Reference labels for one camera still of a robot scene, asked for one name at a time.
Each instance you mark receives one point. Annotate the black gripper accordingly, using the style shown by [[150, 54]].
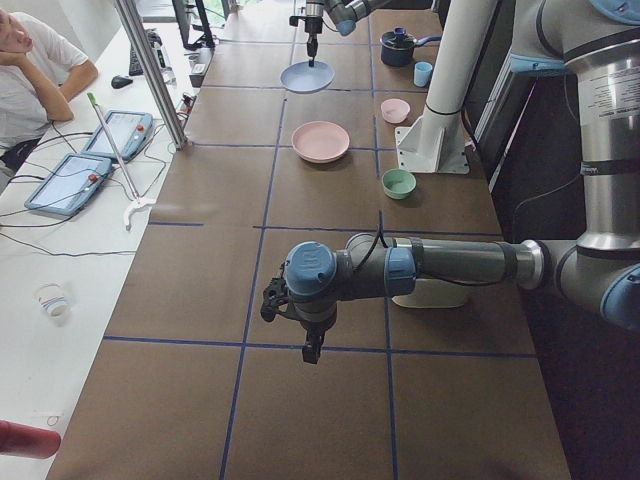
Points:
[[313, 26], [313, 330]]

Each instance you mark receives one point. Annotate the blue plate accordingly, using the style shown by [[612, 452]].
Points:
[[301, 78]]

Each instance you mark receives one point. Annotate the pink plate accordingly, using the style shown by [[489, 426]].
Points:
[[320, 141]]

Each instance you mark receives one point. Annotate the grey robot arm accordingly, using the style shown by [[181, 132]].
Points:
[[344, 17], [598, 43]]

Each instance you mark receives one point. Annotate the dark blue saucepan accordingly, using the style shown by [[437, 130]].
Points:
[[397, 46]]

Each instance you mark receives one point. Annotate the pink bowl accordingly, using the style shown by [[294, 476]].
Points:
[[395, 110]]

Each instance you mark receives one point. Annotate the light blue cup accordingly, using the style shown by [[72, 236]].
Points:
[[422, 73]]

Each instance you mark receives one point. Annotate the cream white toaster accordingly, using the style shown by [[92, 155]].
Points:
[[434, 294]]

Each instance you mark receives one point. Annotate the green bowl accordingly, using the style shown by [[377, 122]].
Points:
[[398, 184]]

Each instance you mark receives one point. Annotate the black keyboard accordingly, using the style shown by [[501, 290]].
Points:
[[135, 66]]

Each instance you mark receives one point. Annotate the blue teach pendant far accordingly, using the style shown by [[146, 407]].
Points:
[[129, 131]]

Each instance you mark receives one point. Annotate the blue teach pendant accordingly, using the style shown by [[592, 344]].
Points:
[[70, 185], [129, 131]]

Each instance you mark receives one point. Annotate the black computer mouse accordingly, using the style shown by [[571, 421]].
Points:
[[120, 81]]

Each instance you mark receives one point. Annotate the white reacher grabber tool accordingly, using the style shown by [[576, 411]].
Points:
[[139, 202]]

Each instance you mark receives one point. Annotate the paper cup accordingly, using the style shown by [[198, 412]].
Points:
[[52, 299]]

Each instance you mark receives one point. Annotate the seated person in white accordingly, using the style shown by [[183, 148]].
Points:
[[41, 72]]

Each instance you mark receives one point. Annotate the blue teach pendant near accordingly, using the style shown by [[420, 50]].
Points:
[[70, 185]]

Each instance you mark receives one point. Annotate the red cylinder object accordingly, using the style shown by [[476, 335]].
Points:
[[27, 441]]

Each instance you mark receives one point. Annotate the aluminium frame post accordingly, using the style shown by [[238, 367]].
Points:
[[135, 31]]

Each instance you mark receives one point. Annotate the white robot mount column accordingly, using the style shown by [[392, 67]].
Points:
[[434, 144]]

